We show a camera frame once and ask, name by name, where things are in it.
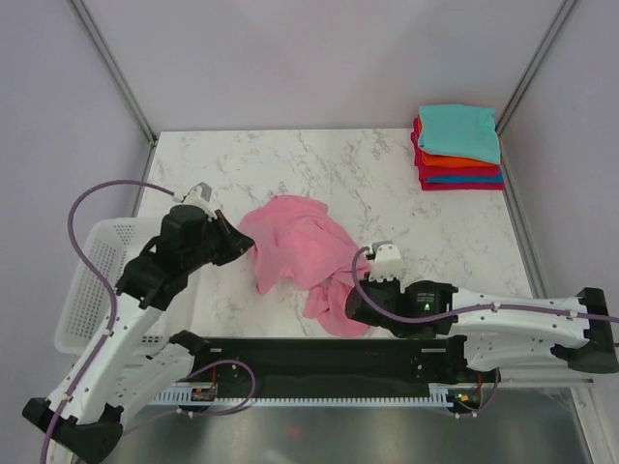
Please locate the crimson folded t-shirt upper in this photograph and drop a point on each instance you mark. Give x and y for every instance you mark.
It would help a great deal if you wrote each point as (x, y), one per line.
(456, 170)

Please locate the teal folded t-shirt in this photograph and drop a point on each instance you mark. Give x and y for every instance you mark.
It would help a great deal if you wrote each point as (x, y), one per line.
(458, 130)

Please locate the crimson folded t-shirt bottom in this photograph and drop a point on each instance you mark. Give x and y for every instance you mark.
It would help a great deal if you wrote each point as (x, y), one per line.
(459, 186)

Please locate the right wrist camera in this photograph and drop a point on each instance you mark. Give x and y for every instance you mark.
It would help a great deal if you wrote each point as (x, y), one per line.
(386, 262)

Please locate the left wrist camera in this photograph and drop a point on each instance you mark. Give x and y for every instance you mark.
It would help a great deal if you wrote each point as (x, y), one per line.
(198, 196)

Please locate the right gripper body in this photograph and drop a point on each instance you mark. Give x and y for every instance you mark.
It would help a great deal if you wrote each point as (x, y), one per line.
(383, 286)

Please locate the aluminium frame post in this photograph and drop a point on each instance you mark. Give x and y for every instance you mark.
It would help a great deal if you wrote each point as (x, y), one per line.
(95, 36)
(546, 44)

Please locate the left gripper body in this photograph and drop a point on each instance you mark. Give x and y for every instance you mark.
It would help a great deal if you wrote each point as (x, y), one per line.
(198, 257)

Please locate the right aluminium frame post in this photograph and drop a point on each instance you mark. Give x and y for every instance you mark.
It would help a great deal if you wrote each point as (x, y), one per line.
(546, 44)

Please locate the pink t-shirt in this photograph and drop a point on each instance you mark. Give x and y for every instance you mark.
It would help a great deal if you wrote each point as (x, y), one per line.
(294, 238)

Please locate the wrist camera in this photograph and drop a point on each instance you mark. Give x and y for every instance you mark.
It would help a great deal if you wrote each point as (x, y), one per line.
(386, 262)
(198, 196)

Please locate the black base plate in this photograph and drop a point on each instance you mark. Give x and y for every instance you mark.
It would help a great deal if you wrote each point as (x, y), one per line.
(329, 365)

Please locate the blue folded t-shirt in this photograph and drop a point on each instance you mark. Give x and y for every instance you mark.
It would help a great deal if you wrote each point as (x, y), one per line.
(497, 179)

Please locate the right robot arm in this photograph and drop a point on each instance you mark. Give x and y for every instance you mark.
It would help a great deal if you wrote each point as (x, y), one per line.
(494, 332)

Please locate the white cable duct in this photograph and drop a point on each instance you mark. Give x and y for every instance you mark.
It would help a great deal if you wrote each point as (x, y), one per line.
(186, 395)

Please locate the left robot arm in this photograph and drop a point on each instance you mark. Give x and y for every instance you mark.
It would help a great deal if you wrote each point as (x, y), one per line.
(87, 413)

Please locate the left aluminium frame post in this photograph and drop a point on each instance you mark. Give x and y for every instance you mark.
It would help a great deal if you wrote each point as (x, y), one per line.
(95, 36)

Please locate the crimson folded t-shirt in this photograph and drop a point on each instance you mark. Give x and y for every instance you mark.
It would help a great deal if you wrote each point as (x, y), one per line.
(456, 170)
(459, 186)

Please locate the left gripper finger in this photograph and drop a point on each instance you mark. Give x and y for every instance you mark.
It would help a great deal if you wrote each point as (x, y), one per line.
(229, 232)
(235, 248)

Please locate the white plastic basket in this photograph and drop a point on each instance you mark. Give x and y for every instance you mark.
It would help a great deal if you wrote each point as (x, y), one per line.
(111, 244)

